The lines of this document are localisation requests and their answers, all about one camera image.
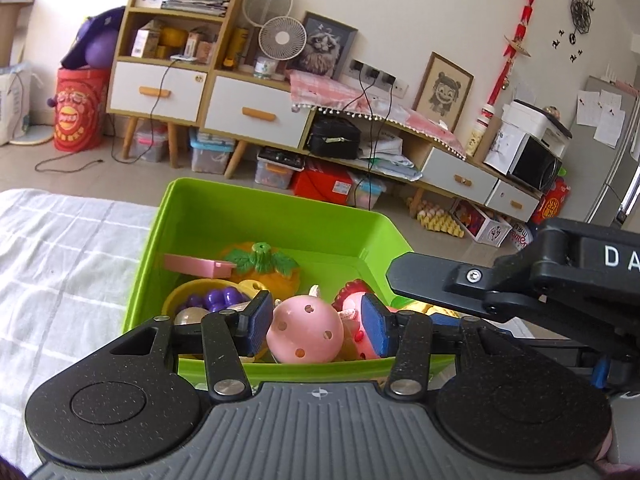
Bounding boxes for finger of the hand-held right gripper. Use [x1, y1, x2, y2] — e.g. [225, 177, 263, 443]
[499, 318, 595, 362]
[386, 253, 552, 323]

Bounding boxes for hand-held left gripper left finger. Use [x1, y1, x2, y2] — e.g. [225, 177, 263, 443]
[95, 290, 275, 403]

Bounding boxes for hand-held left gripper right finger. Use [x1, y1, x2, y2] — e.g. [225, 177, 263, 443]
[360, 292, 530, 402]

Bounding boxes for pink toy pig red hat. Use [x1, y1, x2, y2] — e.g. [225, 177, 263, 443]
[332, 279, 382, 361]

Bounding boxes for yellow toy corn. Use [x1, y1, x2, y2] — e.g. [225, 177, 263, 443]
[395, 299, 459, 321]

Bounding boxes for purple toy grapes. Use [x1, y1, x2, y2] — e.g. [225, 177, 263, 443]
[187, 284, 254, 314]

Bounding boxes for orange toy pumpkin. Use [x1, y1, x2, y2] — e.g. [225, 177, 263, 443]
[222, 242, 302, 302]

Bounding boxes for pink and clear toy capsule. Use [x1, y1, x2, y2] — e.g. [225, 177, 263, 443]
[265, 294, 346, 364]

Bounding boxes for brown translucent toy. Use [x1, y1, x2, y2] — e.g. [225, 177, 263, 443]
[173, 306, 207, 327]

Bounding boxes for yellow toy basket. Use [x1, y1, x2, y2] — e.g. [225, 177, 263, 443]
[162, 279, 241, 331]

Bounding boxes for pink plastic toy board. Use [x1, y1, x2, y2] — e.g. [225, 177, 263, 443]
[163, 253, 237, 279]

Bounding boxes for green plastic box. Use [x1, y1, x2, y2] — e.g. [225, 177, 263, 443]
[122, 177, 456, 404]

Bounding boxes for yellow egg tray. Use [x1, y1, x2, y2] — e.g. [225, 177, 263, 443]
[407, 197, 466, 238]

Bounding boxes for white printed carton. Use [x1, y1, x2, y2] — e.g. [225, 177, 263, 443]
[449, 198, 514, 247]

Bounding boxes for clear storage box blue contents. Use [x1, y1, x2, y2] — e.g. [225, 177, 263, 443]
[349, 174, 389, 210]

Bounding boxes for red gift carton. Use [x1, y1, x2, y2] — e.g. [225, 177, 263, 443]
[529, 179, 572, 226]

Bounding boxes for low wooden tv stand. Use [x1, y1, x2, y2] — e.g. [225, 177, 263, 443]
[300, 105, 543, 226]

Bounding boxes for grey fridge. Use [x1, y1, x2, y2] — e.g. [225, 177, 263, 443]
[562, 75, 640, 229]

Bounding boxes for stack of folded cloths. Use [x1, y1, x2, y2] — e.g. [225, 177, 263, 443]
[359, 132, 424, 181]

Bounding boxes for paper drawing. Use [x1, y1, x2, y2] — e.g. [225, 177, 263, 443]
[483, 124, 526, 174]

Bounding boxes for black microwave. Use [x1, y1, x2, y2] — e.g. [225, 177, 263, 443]
[504, 134, 564, 194]

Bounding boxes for tall snack bottle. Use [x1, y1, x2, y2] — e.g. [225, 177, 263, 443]
[464, 102, 496, 159]

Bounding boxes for clear storage box black top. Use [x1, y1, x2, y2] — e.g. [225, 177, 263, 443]
[254, 147, 306, 190]

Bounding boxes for black bag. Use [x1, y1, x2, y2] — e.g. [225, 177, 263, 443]
[305, 118, 362, 159]

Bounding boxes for clear storage box blue lid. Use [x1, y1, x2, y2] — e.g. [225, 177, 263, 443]
[189, 128, 236, 175]

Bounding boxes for framed cartoon picture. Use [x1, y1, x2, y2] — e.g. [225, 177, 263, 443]
[412, 51, 475, 133]

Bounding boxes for white appliance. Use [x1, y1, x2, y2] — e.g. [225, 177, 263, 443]
[499, 99, 574, 144]

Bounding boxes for clear storage box pink contents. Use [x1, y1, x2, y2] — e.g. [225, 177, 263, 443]
[130, 122, 169, 164]

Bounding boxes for pink tasselled cloth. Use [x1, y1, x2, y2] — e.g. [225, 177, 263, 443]
[288, 69, 469, 159]

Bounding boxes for tall wooden shelf cabinet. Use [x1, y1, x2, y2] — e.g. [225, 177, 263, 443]
[105, 0, 316, 181]

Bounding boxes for framed cat picture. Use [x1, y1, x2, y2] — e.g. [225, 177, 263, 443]
[294, 11, 359, 79]

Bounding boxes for red printed bucket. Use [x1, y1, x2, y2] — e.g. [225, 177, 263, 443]
[52, 66, 110, 153]

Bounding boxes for yellow bottle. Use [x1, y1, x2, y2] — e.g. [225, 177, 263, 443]
[222, 27, 250, 70]

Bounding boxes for white desk fan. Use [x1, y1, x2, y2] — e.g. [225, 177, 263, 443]
[258, 15, 307, 61]

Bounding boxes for small brown carton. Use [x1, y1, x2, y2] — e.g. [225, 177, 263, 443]
[185, 32, 216, 64]

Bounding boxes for red hanging decoration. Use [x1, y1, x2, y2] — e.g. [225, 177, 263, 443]
[492, 0, 544, 106]

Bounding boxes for white round fan base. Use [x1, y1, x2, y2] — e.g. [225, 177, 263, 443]
[9, 124, 55, 147]

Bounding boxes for yellow jar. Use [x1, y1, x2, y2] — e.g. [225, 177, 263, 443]
[158, 28, 189, 59]

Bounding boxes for small white carton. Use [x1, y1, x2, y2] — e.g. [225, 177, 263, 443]
[130, 29, 151, 59]

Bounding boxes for white shopping bag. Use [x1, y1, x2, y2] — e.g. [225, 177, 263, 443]
[0, 62, 32, 147]

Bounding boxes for purple bag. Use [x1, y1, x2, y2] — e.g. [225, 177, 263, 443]
[59, 5, 126, 69]

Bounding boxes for wooden desk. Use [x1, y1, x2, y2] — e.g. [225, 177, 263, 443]
[0, 0, 49, 69]

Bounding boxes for white drawer wooden handle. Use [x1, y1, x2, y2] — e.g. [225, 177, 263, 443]
[108, 61, 209, 124]
[485, 179, 541, 222]
[422, 147, 499, 205]
[203, 75, 312, 149]

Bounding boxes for wall sockets with chargers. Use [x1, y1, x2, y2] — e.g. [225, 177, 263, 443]
[348, 58, 410, 99]

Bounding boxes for black floor cable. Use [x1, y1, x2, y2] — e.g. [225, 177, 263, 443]
[34, 157, 106, 174]

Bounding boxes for black wall clock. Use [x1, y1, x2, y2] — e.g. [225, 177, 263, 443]
[549, 0, 596, 64]

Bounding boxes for white wire fan guard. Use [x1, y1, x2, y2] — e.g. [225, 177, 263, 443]
[242, 0, 295, 29]

